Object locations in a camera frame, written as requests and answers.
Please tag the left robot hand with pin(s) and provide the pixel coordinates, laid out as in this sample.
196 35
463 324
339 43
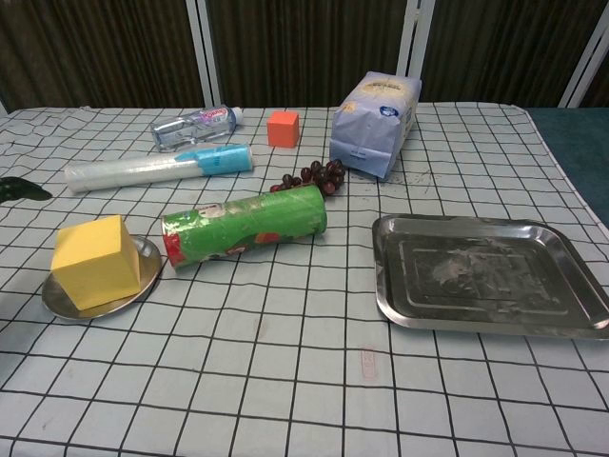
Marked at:
19 189

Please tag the yellow foam block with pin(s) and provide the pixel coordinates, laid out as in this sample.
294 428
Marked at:
95 266

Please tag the green chips can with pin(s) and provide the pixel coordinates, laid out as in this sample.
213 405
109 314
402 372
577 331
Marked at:
247 228

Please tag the white toothpaste tube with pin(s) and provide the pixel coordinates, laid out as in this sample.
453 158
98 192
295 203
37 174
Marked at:
143 169

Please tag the round metal plate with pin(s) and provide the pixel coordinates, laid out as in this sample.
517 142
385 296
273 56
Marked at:
150 259

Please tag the brown corrugated partition panel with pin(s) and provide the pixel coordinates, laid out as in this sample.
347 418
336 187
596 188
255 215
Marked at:
309 47
504 47
600 85
95 47

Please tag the clear plastic water bottle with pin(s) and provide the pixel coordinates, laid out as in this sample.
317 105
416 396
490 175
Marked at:
190 128

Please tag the orange cube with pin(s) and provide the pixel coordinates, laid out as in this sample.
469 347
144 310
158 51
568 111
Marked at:
282 131

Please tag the red grape bunch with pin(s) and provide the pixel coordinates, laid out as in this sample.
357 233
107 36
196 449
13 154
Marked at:
323 173

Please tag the checkered tablecloth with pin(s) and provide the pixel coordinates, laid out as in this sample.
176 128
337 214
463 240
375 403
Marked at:
285 357

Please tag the pale blue paper bag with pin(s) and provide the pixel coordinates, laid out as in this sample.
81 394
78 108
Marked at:
371 128

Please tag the rectangular metal tray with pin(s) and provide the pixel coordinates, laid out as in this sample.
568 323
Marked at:
476 276

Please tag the white partition post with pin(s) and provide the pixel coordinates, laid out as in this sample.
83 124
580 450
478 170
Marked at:
204 52
585 66
415 43
2 107

